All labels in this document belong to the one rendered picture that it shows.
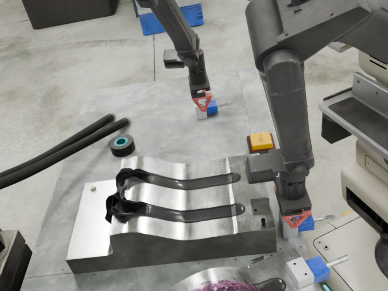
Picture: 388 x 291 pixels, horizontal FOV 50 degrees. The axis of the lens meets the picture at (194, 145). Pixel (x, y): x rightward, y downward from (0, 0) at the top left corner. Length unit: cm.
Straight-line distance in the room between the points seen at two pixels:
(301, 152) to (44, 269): 71
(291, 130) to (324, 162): 174
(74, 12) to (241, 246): 416
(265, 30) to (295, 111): 19
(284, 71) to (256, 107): 99
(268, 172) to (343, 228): 92
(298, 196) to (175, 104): 74
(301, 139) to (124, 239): 47
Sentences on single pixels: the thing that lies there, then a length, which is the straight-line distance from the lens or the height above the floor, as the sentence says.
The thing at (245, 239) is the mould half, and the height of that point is 86.
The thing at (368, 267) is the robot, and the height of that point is 28.
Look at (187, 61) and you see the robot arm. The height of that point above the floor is 106.
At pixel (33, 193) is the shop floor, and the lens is 268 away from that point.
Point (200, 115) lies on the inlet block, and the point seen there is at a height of 82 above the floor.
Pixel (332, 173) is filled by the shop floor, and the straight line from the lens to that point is 237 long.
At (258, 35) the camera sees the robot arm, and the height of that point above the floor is 143.
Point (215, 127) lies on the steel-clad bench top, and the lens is 139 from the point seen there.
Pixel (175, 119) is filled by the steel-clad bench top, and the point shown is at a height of 80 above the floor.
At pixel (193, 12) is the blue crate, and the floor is 14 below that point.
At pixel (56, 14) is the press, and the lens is 494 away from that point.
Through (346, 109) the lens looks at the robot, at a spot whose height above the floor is 104.
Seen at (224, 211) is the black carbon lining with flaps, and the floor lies 88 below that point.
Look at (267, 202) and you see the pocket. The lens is 103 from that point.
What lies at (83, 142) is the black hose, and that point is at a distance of 136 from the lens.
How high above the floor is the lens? 164
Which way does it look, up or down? 39 degrees down
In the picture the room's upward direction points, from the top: 11 degrees counter-clockwise
